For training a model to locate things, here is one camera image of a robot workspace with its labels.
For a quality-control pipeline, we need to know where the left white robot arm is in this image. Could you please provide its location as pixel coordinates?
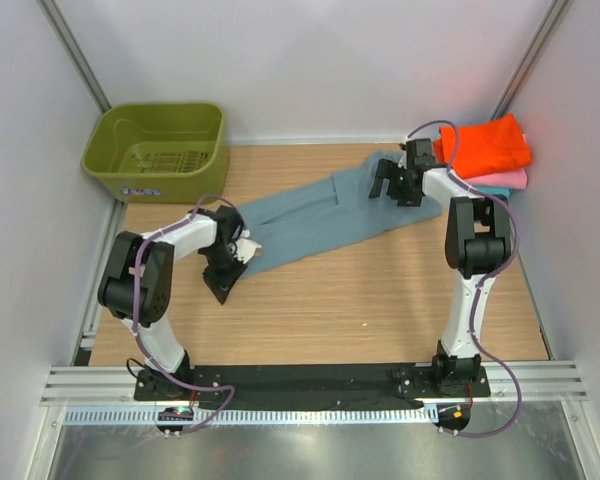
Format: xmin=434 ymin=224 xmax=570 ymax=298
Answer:
xmin=97 ymin=206 xmax=261 ymax=400

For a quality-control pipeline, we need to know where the aluminium frame rail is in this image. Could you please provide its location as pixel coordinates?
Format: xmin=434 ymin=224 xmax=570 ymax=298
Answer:
xmin=41 ymin=361 xmax=587 ymax=411

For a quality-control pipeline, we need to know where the pink folded t shirt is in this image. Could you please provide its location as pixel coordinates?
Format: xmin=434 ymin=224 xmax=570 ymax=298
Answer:
xmin=465 ymin=168 xmax=528 ymax=190

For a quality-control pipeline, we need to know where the white slotted cable duct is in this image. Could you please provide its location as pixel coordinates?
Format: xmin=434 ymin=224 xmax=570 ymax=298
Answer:
xmin=63 ymin=405 xmax=438 ymax=427

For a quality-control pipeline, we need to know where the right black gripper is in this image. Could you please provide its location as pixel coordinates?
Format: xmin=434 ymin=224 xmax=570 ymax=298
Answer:
xmin=368 ymin=159 xmax=421 ymax=208

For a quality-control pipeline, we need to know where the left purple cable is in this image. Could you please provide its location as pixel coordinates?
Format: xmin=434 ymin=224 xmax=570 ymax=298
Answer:
xmin=129 ymin=194 xmax=241 ymax=437

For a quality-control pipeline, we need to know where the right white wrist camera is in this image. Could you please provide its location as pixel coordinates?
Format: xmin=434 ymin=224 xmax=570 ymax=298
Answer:
xmin=397 ymin=142 xmax=408 ymax=169

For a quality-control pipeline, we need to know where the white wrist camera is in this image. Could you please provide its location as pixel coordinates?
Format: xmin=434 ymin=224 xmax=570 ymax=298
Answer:
xmin=397 ymin=142 xmax=408 ymax=169
xmin=233 ymin=237 xmax=262 ymax=264

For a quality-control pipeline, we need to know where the grey-blue t shirt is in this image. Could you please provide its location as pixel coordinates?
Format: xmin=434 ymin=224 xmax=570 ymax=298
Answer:
xmin=239 ymin=151 xmax=442 ymax=277

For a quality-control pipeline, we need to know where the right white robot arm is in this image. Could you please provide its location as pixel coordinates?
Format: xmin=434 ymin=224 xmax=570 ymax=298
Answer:
xmin=369 ymin=139 xmax=513 ymax=398

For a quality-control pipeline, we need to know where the teal folded t shirt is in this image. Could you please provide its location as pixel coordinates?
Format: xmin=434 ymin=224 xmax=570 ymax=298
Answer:
xmin=475 ymin=186 xmax=511 ymax=199

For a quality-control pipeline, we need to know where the orange folded t shirt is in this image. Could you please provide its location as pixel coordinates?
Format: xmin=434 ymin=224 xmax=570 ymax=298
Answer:
xmin=452 ymin=113 xmax=532 ymax=179

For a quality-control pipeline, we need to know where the right corner aluminium post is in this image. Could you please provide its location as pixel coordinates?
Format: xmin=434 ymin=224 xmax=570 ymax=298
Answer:
xmin=491 ymin=0 xmax=574 ymax=120

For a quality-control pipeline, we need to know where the corner aluminium post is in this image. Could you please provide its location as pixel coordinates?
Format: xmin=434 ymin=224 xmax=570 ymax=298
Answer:
xmin=38 ymin=0 xmax=111 ymax=113
xmin=491 ymin=0 xmax=574 ymax=120

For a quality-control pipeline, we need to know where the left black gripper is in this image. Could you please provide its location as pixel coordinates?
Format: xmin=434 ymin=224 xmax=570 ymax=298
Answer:
xmin=203 ymin=245 xmax=249 ymax=304

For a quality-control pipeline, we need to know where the left corner aluminium post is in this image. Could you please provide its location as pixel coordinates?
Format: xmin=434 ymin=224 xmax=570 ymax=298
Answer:
xmin=38 ymin=0 xmax=111 ymax=113

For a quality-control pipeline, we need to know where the olive green plastic basket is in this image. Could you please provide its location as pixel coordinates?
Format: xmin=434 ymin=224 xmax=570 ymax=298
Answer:
xmin=81 ymin=102 xmax=230 ymax=204

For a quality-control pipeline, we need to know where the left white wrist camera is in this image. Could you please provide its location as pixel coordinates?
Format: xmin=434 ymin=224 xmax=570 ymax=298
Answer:
xmin=233 ymin=237 xmax=262 ymax=264

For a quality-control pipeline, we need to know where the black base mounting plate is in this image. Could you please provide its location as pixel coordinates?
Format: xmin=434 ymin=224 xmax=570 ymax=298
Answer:
xmin=133 ymin=363 xmax=492 ymax=412

